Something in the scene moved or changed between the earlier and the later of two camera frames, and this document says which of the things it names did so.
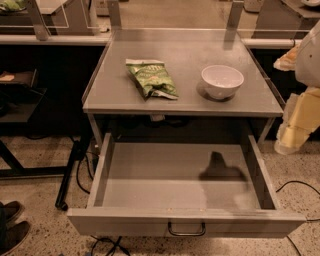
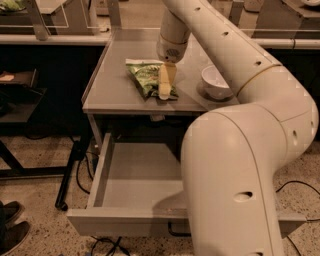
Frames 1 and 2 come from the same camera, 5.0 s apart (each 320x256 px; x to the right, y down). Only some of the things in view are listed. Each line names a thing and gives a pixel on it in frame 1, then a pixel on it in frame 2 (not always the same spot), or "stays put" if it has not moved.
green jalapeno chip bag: (152, 78) stays put
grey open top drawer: (173, 189) stays put
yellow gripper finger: (301, 117) -> (172, 53)
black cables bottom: (113, 248) stays put
